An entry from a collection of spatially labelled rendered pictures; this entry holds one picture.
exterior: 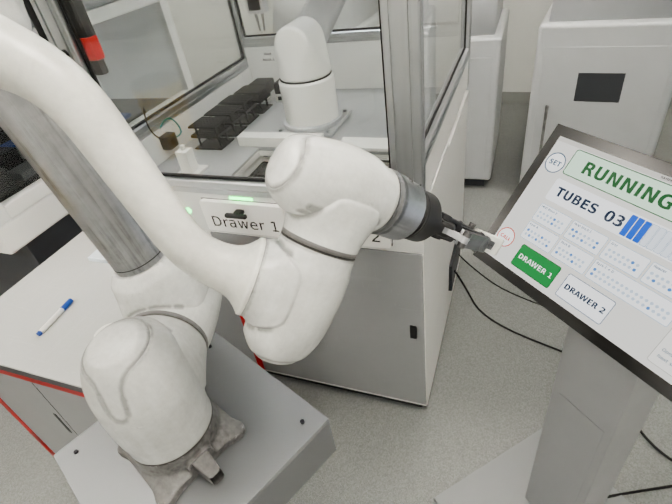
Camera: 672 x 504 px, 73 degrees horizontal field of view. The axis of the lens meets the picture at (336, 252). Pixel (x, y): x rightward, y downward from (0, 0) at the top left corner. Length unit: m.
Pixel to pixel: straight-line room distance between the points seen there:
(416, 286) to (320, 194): 0.90
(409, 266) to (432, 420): 0.75
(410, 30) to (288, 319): 0.69
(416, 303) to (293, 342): 0.90
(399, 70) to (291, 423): 0.75
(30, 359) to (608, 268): 1.36
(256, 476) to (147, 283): 0.38
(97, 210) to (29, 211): 1.11
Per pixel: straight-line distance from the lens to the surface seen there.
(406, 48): 1.05
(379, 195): 0.55
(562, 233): 0.95
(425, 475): 1.79
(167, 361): 0.77
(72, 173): 0.80
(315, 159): 0.51
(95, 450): 1.05
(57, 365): 1.41
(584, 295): 0.91
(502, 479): 1.76
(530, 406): 1.97
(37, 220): 1.94
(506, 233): 1.00
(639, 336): 0.87
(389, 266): 1.35
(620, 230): 0.91
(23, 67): 0.58
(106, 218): 0.83
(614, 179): 0.94
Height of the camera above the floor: 1.60
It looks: 37 degrees down
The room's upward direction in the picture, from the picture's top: 10 degrees counter-clockwise
